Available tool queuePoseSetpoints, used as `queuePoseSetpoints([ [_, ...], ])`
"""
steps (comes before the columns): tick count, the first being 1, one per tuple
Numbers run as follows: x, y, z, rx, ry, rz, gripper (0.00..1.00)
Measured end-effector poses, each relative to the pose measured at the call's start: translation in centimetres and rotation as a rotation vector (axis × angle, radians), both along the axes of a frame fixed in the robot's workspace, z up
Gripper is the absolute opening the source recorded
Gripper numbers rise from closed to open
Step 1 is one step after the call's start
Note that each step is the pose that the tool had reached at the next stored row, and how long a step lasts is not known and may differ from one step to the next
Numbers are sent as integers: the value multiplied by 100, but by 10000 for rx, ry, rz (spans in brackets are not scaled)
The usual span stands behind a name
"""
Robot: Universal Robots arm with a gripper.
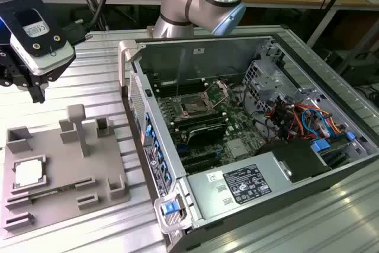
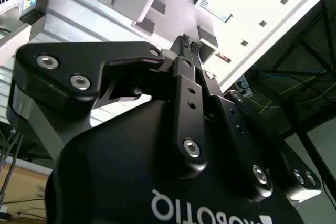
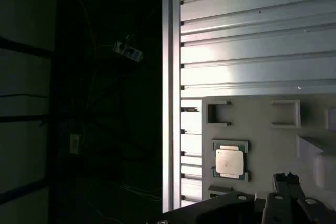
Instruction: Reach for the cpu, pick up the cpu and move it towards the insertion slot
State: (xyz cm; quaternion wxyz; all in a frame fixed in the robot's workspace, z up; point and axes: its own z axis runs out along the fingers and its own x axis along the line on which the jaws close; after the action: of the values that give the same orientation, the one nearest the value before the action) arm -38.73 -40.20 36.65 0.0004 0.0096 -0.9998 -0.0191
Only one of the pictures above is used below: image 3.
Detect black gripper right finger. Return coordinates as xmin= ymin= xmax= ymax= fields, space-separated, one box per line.
xmin=287 ymin=172 xmax=336 ymax=224

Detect white power strip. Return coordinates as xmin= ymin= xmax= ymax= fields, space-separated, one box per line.
xmin=113 ymin=35 xmax=144 ymax=63

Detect black framed shelf unit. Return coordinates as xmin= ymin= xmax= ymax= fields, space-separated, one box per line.
xmin=0 ymin=0 xmax=58 ymax=224

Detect white wall socket box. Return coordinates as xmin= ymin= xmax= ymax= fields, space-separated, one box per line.
xmin=68 ymin=133 xmax=82 ymax=154

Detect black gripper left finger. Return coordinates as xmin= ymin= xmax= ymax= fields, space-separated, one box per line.
xmin=148 ymin=172 xmax=308 ymax=224

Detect grey parts rack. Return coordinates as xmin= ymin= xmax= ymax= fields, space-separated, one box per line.
xmin=201 ymin=94 xmax=336 ymax=205

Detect silver CPU green board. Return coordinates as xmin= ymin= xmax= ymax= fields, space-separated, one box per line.
xmin=213 ymin=144 xmax=249 ymax=180

